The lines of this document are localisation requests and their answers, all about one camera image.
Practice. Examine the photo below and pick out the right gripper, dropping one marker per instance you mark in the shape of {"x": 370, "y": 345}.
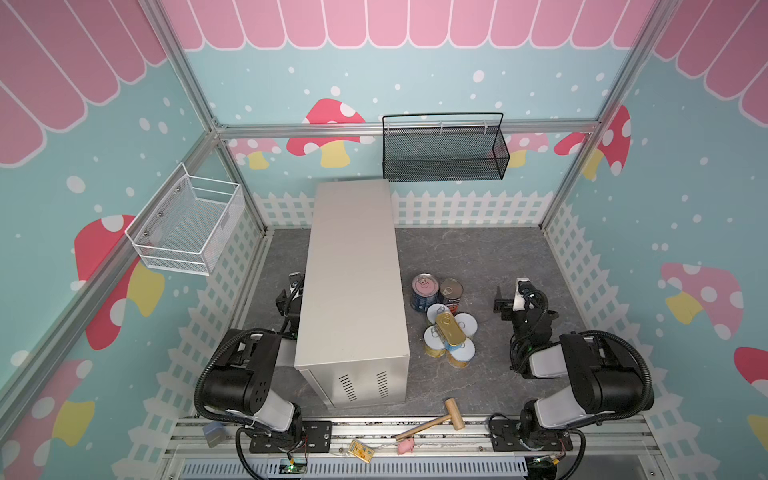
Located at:
{"x": 504, "y": 302}

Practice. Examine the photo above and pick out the small yellow can white lid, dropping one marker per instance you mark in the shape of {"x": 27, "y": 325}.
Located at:
{"x": 433, "y": 343}
{"x": 467, "y": 323}
{"x": 434, "y": 311}
{"x": 462, "y": 355}

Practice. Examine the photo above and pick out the dark blue tomato can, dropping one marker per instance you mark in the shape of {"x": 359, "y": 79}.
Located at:
{"x": 450, "y": 294}

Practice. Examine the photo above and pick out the gold sardine tin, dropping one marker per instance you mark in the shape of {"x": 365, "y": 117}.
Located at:
{"x": 449, "y": 330}

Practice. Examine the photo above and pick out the blue soup can pink lid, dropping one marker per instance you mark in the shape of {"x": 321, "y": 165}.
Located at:
{"x": 424, "y": 292}

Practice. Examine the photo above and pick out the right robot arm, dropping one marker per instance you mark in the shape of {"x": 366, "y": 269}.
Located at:
{"x": 608, "y": 380}

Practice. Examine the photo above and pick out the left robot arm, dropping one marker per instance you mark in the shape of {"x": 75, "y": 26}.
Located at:
{"x": 235, "y": 388}

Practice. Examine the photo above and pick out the grey metal counter cabinet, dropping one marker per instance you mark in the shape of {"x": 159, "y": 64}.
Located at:
{"x": 353, "y": 344}

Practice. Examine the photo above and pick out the wooden toy mallet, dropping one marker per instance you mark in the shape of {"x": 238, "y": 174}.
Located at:
{"x": 453, "y": 416}

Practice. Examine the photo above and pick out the pink pig toy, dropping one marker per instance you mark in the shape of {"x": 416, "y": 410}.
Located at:
{"x": 406, "y": 446}

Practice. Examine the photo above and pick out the yellow toy block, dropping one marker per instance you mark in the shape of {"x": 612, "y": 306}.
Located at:
{"x": 360, "y": 451}

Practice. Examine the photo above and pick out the green circuit board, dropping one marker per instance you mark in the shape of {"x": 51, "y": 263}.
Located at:
{"x": 292, "y": 467}

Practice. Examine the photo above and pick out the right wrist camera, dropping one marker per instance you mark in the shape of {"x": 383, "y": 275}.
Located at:
{"x": 525, "y": 295}

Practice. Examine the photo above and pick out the black mesh wall basket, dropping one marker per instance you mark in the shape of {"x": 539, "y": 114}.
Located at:
{"x": 458, "y": 146}

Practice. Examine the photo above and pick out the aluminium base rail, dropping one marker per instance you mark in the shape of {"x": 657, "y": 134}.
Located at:
{"x": 622, "y": 450}

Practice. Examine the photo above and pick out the white mesh wall basket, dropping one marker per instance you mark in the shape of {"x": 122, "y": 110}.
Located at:
{"x": 187, "y": 224}

